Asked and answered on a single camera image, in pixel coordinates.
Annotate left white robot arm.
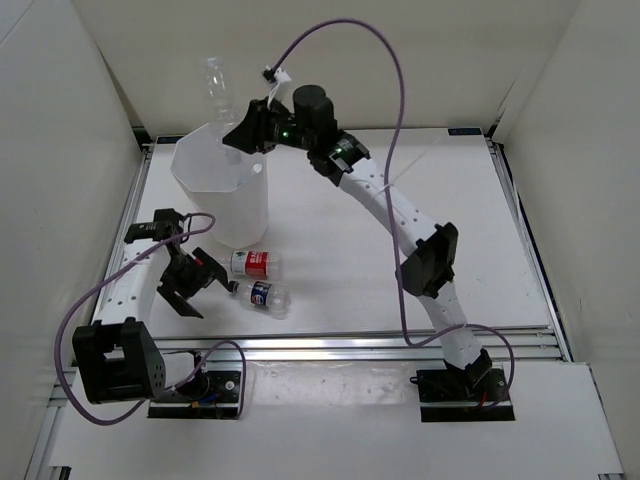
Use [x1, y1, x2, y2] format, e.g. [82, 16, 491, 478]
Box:
[72, 209, 232, 404]

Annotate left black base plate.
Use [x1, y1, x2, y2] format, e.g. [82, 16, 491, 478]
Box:
[147, 367, 244, 420]

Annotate white octagonal plastic bin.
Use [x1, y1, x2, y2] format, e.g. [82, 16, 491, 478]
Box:
[170, 123, 269, 249]

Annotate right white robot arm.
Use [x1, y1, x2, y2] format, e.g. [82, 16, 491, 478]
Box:
[222, 85, 492, 400]

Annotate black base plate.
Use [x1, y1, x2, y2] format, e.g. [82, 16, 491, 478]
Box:
[409, 368, 515, 423]
[147, 367, 244, 420]

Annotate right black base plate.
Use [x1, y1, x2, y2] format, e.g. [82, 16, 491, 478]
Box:
[409, 368, 515, 423]

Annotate white front panel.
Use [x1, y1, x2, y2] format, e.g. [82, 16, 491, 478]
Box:
[50, 362, 624, 479]

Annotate aluminium frame rail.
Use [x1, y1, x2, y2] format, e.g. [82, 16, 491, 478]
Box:
[40, 129, 564, 479]

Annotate red label bottle red cap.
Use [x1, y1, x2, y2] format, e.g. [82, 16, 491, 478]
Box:
[212, 250, 284, 281]

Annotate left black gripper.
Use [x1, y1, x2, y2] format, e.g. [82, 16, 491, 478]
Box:
[157, 247, 228, 318]

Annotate Pepsi bottle black cap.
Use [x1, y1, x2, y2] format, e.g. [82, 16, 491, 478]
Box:
[230, 280, 291, 316]

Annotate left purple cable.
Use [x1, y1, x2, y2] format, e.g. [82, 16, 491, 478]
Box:
[53, 212, 247, 426]

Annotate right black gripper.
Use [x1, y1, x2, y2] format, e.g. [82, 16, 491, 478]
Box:
[224, 95, 316, 155]

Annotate clear bottle blue cap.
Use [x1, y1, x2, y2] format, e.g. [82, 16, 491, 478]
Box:
[202, 56, 239, 144]

